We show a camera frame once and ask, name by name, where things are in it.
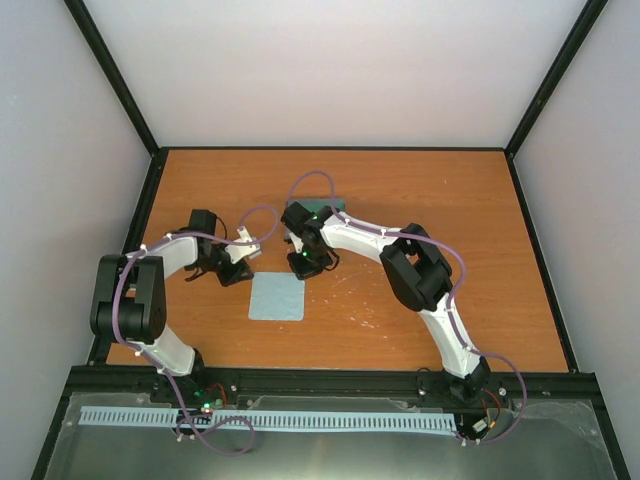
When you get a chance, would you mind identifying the teal glasses case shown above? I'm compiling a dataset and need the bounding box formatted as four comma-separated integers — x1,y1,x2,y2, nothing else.
285,197,346,212

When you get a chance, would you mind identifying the light blue cleaning cloth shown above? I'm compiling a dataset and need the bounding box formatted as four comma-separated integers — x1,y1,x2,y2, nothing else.
248,272,306,322

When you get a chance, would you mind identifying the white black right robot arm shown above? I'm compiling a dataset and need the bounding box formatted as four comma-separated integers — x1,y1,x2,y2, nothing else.
281,202,490,404

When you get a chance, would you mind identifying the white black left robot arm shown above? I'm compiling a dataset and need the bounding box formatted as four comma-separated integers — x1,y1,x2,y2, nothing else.
90,209,261,403

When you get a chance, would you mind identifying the metal front plate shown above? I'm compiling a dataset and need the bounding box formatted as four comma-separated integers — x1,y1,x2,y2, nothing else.
45,394,616,479

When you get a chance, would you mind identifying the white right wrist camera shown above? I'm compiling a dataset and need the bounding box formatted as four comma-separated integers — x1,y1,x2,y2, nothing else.
284,230,303,254

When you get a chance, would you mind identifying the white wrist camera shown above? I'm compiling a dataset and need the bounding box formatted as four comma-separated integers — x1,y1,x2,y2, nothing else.
284,230,303,254
224,226,262,265

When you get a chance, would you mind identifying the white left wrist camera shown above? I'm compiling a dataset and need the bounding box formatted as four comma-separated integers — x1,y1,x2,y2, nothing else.
224,226,262,265

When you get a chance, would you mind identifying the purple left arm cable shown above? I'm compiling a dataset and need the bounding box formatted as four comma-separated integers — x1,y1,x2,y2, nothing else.
112,205,281,456

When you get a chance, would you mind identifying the light blue cable duct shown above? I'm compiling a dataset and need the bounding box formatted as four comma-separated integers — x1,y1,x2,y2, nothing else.
78,406,457,435

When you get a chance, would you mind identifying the black mounting rail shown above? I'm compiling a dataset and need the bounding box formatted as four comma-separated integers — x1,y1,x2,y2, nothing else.
67,365,599,406

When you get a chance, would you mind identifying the black enclosure frame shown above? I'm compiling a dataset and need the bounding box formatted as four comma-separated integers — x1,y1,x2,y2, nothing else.
29,0,631,480

